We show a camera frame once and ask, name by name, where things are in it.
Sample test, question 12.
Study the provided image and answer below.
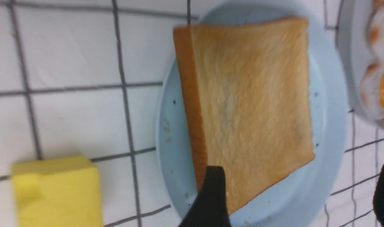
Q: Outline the light blue plate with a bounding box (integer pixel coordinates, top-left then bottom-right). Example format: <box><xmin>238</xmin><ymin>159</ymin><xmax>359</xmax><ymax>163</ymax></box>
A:
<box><xmin>156</xmin><ymin>0</ymin><xmax>348</xmax><ymax>227</ymax></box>

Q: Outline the fried egg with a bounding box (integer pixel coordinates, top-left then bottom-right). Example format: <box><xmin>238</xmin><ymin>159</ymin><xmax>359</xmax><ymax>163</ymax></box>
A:
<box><xmin>359</xmin><ymin>63</ymin><xmax>384</xmax><ymax>120</ymax></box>
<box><xmin>368</xmin><ymin>0</ymin><xmax>384</xmax><ymax>62</ymax></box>

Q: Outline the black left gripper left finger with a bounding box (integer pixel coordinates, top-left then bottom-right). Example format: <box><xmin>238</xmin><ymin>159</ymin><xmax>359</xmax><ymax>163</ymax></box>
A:
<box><xmin>179</xmin><ymin>166</ymin><xmax>231</xmax><ymax>227</ymax></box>

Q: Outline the grey plate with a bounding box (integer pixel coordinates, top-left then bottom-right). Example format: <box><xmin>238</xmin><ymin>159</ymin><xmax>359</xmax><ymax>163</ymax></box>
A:
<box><xmin>337</xmin><ymin>0</ymin><xmax>384</xmax><ymax>129</ymax></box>

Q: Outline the white grid tablecloth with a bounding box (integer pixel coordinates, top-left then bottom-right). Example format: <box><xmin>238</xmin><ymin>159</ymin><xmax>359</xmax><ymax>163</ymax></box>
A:
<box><xmin>0</xmin><ymin>0</ymin><xmax>384</xmax><ymax>227</ymax></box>

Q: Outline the toast slice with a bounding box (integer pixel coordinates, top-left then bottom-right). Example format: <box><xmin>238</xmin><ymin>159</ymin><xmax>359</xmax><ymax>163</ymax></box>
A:
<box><xmin>173</xmin><ymin>17</ymin><xmax>315</xmax><ymax>215</ymax></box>

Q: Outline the yellow foam cube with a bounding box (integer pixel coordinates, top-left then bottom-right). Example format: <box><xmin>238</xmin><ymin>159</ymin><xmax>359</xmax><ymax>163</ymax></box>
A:
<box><xmin>10</xmin><ymin>156</ymin><xmax>104</xmax><ymax>227</ymax></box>

